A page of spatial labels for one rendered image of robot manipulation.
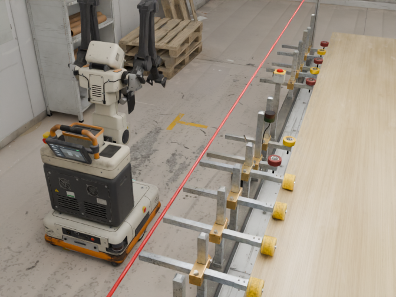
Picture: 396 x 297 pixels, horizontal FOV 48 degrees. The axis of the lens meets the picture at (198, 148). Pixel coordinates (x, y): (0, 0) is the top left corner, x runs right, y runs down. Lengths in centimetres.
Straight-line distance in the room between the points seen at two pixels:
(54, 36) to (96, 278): 252
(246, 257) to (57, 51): 311
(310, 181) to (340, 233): 41
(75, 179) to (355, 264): 176
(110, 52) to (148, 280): 151
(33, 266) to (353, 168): 220
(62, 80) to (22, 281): 231
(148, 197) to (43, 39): 219
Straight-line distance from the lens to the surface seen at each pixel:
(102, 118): 309
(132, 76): 286
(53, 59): 480
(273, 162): 258
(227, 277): 181
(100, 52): 293
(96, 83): 293
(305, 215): 224
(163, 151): 433
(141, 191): 335
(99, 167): 277
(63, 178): 300
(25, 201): 393
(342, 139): 291
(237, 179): 215
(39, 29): 477
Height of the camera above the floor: 231
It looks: 32 degrees down
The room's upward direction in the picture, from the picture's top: 1 degrees clockwise
